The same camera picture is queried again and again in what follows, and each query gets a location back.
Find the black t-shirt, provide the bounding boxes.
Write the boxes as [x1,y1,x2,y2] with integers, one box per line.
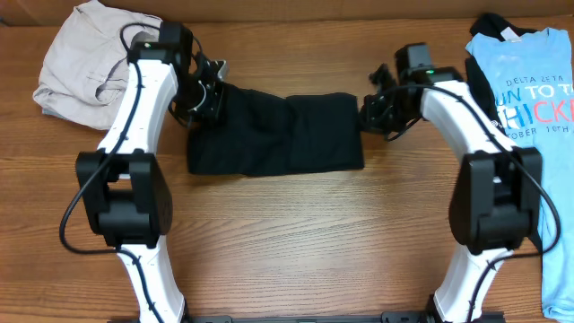
[187,84,364,177]

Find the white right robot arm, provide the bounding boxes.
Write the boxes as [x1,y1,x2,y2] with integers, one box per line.
[360,43,542,322]

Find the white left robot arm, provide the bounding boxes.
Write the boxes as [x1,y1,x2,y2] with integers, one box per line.
[59,22,228,322]

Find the black garment in pile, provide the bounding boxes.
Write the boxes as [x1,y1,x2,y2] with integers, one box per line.
[464,12,546,252]

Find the beige folded trousers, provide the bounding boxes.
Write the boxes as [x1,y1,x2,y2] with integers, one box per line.
[32,1,162,130]

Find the light blue printed t-shirt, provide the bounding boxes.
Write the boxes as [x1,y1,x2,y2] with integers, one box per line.
[466,28,573,322]

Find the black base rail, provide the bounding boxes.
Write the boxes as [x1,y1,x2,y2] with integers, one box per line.
[107,309,506,323]

